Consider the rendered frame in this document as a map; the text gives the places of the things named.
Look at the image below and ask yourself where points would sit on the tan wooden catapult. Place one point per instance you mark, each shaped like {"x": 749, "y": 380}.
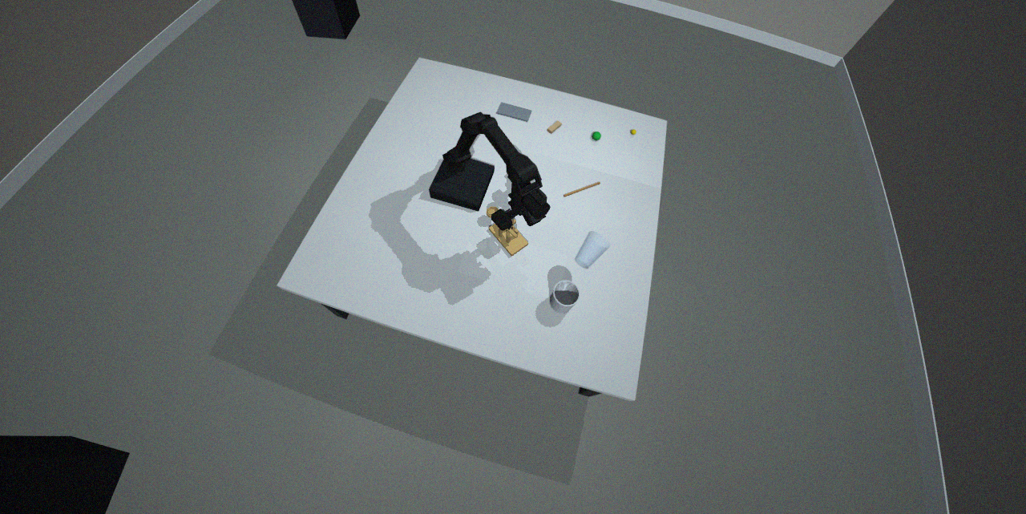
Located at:
{"x": 510, "y": 239}

